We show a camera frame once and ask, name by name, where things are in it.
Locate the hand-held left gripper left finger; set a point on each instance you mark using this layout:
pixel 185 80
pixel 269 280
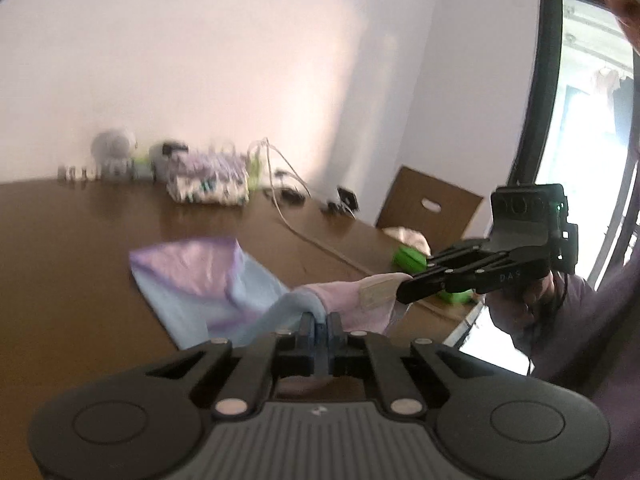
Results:
pixel 307 345

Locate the black phone stand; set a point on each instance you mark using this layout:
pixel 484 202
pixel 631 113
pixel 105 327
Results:
pixel 332 208

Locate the small grey device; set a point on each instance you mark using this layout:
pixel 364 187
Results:
pixel 175 150

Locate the green spray bottle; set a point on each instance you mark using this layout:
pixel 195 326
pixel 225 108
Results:
pixel 255 170

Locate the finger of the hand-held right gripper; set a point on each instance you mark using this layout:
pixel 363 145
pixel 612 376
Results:
pixel 460 251
pixel 430 280

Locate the folded white teal-flowered cloth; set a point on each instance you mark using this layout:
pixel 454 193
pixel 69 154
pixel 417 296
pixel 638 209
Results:
pixel 207 191

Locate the white robot-shaped speaker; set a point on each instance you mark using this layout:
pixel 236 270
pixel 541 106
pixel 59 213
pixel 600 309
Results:
pixel 112 152

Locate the small green and white box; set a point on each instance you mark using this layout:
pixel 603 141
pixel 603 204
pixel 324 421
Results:
pixel 141 166

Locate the folded lilac floral cloth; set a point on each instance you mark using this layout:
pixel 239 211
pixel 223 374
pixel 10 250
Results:
pixel 210 167

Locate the pink and blue tank top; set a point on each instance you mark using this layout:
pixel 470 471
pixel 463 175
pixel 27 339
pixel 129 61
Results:
pixel 200 270

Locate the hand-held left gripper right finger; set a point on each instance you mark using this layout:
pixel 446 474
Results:
pixel 334 345

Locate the bright green plastic object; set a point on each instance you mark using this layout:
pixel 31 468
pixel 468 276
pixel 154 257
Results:
pixel 410 257

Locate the cream cloth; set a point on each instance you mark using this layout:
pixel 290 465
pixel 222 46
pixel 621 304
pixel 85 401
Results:
pixel 407 240

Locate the brown wooden chair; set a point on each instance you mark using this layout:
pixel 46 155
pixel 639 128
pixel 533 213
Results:
pixel 415 195

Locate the person's right hand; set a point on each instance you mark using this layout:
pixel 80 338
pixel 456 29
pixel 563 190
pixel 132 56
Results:
pixel 510 310

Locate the black window frame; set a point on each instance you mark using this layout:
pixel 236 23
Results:
pixel 537 85

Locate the person's right forearm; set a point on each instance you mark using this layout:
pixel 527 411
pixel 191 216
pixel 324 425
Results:
pixel 590 340

